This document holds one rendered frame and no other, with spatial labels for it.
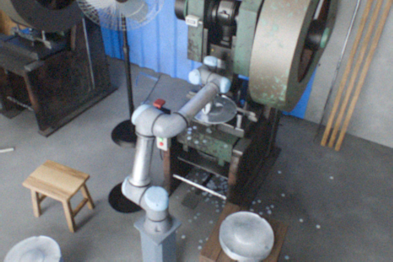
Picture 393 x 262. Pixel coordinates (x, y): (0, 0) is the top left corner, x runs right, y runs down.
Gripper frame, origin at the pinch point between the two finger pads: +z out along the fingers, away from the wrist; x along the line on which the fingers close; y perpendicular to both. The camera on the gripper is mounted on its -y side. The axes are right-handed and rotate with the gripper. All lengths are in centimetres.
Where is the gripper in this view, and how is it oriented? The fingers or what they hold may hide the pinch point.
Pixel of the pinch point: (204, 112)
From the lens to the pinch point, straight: 221.2
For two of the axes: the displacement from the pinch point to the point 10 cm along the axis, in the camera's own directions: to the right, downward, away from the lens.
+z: -0.5, 7.9, 6.0
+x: -8.7, -3.3, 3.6
